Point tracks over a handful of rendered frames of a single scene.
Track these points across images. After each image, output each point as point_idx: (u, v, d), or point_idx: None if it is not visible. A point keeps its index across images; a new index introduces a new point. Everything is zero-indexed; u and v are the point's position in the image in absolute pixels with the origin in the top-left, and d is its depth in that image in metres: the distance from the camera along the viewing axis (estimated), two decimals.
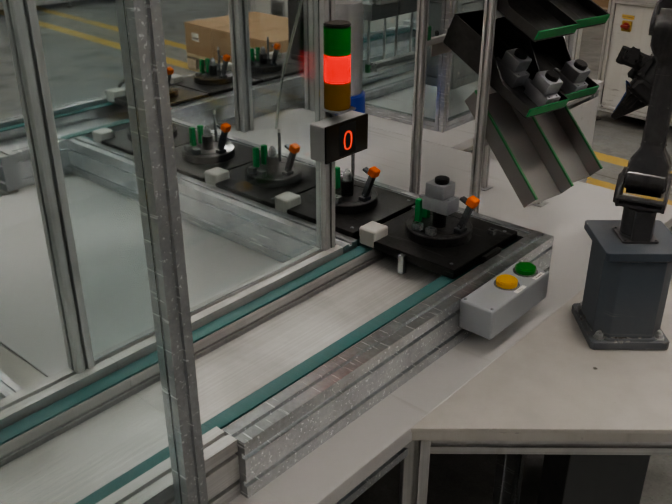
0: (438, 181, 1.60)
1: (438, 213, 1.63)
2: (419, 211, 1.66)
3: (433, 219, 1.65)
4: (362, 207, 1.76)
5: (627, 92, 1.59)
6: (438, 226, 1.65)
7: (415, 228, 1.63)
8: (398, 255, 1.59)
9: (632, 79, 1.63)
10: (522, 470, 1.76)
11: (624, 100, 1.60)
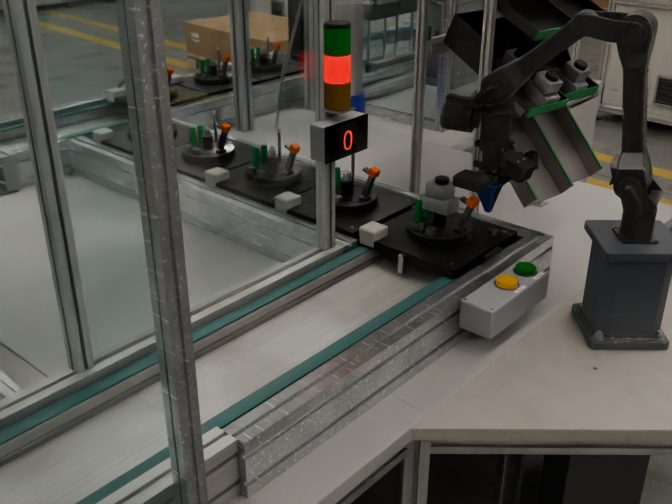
0: (438, 181, 1.60)
1: (438, 213, 1.63)
2: (419, 211, 1.66)
3: (433, 219, 1.65)
4: (362, 207, 1.76)
5: (505, 183, 1.55)
6: (438, 226, 1.65)
7: (415, 228, 1.63)
8: (398, 255, 1.59)
9: (491, 182, 1.50)
10: (522, 470, 1.76)
11: (498, 190, 1.55)
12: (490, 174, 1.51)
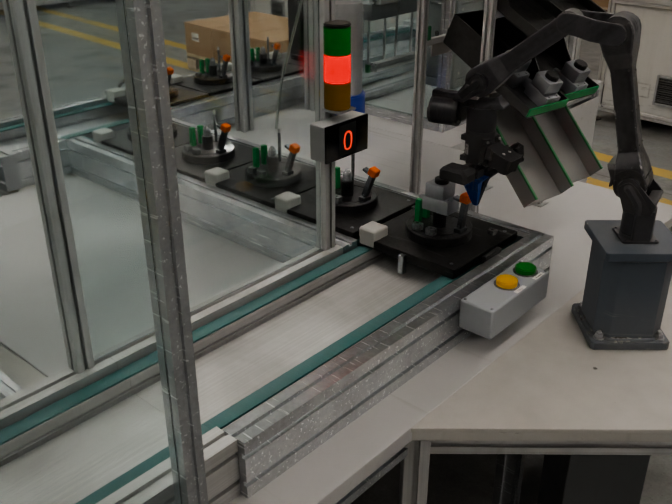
0: (438, 181, 1.60)
1: (438, 213, 1.63)
2: (419, 211, 1.66)
3: (433, 219, 1.65)
4: (362, 207, 1.76)
5: (491, 176, 1.56)
6: (438, 226, 1.65)
7: (415, 228, 1.63)
8: (398, 255, 1.59)
9: (477, 175, 1.51)
10: (522, 470, 1.76)
11: (485, 183, 1.57)
12: (476, 167, 1.52)
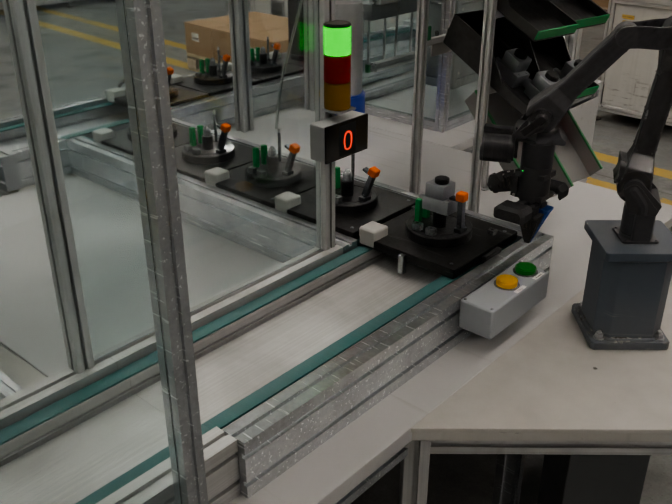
0: (438, 181, 1.60)
1: (438, 213, 1.63)
2: (419, 211, 1.66)
3: (433, 219, 1.65)
4: (362, 207, 1.76)
5: None
6: (438, 226, 1.65)
7: (415, 228, 1.63)
8: (398, 255, 1.59)
9: None
10: (522, 470, 1.76)
11: None
12: None
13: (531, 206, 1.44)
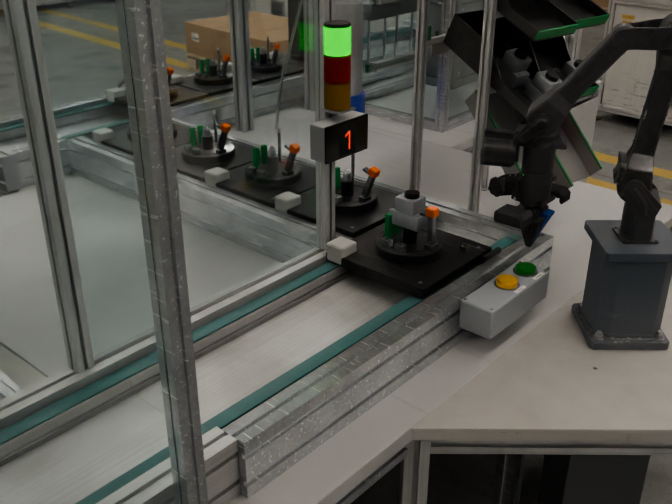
0: (408, 195, 1.54)
1: (408, 229, 1.57)
2: (389, 226, 1.59)
3: (403, 235, 1.58)
4: (362, 207, 1.76)
5: None
6: (408, 242, 1.58)
7: (384, 244, 1.56)
8: None
9: None
10: (522, 470, 1.76)
11: None
12: None
13: (532, 210, 1.44)
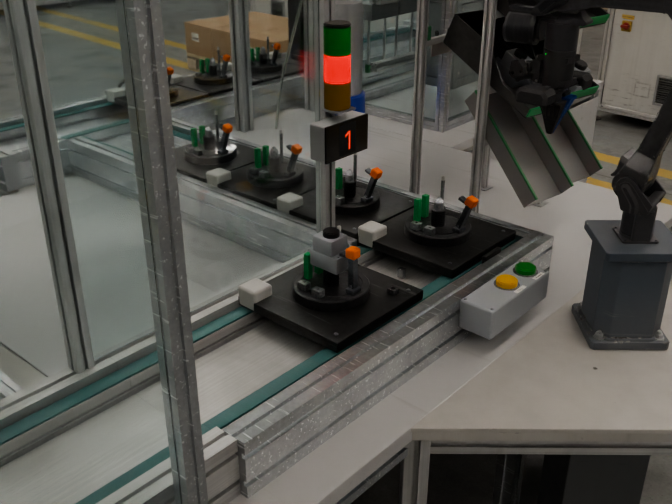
0: (326, 234, 1.38)
1: (328, 271, 1.41)
2: (308, 267, 1.43)
3: (323, 277, 1.42)
4: (457, 239, 1.61)
5: None
6: (329, 285, 1.42)
7: (301, 288, 1.41)
8: (397, 268, 1.60)
9: None
10: (522, 470, 1.76)
11: (542, 112, 1.45)
12: None
13: (554, 91, 1.41)
